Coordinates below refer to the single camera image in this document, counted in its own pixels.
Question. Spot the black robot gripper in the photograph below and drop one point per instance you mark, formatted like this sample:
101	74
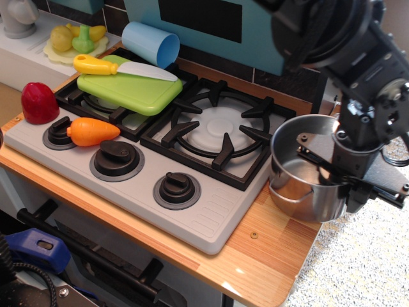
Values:
365	172

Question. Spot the stainless steel pot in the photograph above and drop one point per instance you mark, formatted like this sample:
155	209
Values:
294	183

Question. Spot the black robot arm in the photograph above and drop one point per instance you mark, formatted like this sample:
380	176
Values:
345	42

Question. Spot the grey toy stove top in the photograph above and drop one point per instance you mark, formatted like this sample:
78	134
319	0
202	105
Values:
206	225

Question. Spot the black right stove knob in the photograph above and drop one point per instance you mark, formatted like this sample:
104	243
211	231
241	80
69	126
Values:
176	191

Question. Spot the black stove knob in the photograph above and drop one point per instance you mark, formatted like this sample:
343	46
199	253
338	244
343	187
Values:
56	137
176	191
116	161

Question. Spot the black middle stove knob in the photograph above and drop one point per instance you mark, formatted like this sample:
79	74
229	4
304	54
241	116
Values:
116	161

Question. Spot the black left stove knob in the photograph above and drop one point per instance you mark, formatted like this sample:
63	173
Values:
56	137

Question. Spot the black right burner grate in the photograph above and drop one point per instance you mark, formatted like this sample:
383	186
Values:
218	131

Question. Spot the black burner grate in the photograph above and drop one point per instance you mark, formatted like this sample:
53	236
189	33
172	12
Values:
131	124
218	131

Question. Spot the teal range hood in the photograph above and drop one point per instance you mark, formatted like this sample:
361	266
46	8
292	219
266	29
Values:
239	31

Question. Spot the black left burner grate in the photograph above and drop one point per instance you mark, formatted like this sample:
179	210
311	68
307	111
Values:
131	124

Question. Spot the green plastic cutting board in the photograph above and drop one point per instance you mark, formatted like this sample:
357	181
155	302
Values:
143	95

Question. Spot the light blue plastic cup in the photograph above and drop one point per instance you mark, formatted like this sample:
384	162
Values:
156	46

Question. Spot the orange toy carrot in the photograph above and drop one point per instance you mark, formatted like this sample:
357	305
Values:
89	131

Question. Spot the yellow toy banana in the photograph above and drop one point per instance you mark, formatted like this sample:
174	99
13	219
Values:
95	32

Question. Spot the green toy broccoli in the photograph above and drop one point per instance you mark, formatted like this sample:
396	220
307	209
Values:
83	42

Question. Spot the pale yellow toy plate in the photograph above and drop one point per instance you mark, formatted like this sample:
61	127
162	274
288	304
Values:
66	57

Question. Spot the red toy pepper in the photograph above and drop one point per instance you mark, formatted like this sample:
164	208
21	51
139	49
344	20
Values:
39	104

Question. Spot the yellow toy potato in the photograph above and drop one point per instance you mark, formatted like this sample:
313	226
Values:
61	38

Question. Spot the white toy sink counter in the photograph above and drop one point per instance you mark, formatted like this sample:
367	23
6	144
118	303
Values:
23	60

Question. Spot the grey toy faucet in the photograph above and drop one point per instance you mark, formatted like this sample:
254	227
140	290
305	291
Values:
19	17

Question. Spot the black oven door handle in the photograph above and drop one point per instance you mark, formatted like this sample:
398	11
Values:
140	284

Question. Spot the yellow handled toy knife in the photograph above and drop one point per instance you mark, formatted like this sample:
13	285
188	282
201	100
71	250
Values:
86	64

